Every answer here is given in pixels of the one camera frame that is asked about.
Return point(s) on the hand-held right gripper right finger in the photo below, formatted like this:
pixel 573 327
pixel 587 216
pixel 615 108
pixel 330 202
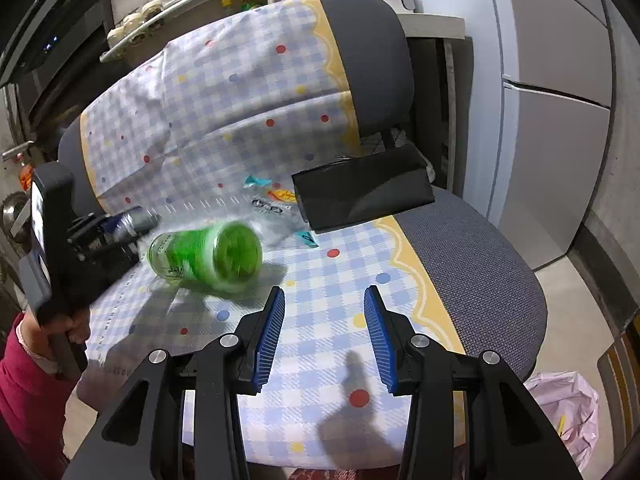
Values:
pixel 377 340

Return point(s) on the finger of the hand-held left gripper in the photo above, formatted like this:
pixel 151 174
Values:
pixel 92 225
pixel 110 252

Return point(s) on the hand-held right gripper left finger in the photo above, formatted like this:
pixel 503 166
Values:
pixel 270 340

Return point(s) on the green plastic bottle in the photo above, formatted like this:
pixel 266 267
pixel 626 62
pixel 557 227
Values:
pixel 215 257

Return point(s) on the person's left forearm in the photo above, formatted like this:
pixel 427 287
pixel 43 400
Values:
pixel 30 390

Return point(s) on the person's left hand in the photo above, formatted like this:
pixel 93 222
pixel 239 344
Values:
pixel 77 327

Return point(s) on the metal bowl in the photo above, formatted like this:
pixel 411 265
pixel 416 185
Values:
pixel 15 215

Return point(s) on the blue checked dotted cloth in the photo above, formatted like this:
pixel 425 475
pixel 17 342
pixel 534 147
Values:
pixel 310 310

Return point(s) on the orange drink bottle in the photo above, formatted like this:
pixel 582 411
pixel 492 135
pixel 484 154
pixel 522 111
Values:
pixel 26 175

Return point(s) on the grey office chair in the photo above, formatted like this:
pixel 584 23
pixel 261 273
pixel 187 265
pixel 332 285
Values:
pixel 450 260

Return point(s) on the clear printed plastic wrapper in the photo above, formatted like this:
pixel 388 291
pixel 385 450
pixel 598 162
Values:
pixel 272 210

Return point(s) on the black plastic bag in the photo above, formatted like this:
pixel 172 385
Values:
pixel 360 190

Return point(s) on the white lidded jar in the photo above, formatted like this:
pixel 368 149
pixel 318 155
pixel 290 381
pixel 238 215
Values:
pixel 118 36
pixel 133 23

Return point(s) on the pink plastic bag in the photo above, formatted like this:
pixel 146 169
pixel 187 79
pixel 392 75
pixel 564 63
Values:
pixel 565 410

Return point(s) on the black range hood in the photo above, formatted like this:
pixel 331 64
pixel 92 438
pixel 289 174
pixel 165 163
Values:
pixel 55 25

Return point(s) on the jar with dark contents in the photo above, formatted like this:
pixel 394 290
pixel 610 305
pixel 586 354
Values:
pixel 152 11

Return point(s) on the dark bottle with yellow cap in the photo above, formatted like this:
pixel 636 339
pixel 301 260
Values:
pixel 227 5

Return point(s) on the green bottle with yellow cap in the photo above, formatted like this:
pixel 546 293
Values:
pixel 249 1

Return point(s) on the grey refrigerator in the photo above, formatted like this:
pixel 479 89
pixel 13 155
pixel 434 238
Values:
pixel 550 110

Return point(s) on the white wall shelf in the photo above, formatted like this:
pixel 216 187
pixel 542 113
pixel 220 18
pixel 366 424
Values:
pixel 200 2

